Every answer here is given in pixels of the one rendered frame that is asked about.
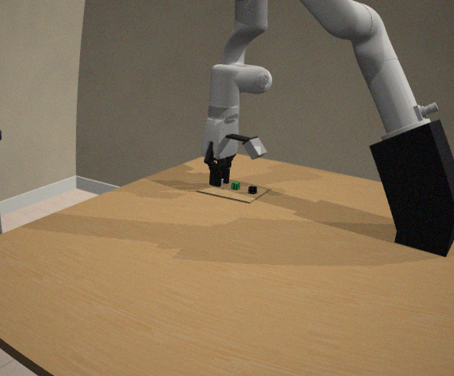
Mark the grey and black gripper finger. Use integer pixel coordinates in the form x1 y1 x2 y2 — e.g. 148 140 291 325
204 142 222 187
220 154 236 184

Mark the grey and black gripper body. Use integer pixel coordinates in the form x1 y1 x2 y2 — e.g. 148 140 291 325
202 116 238 160

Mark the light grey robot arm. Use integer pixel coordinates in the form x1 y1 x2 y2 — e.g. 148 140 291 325
209 0 438 160

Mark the brown mat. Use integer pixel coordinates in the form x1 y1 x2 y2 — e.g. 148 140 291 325
197 179 272 204

